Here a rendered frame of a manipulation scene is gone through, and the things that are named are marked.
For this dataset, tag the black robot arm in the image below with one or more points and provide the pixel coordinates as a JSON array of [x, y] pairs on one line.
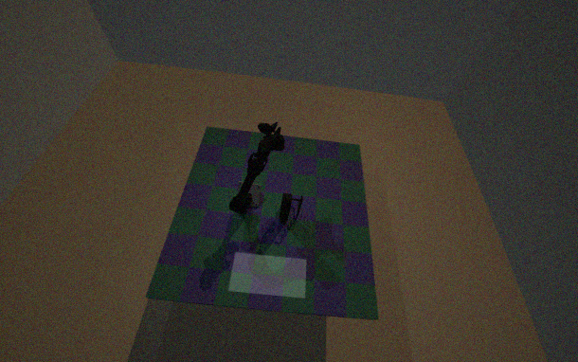
[[255, 166]]

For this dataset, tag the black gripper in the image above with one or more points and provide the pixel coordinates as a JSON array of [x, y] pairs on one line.
[[268, 130]]

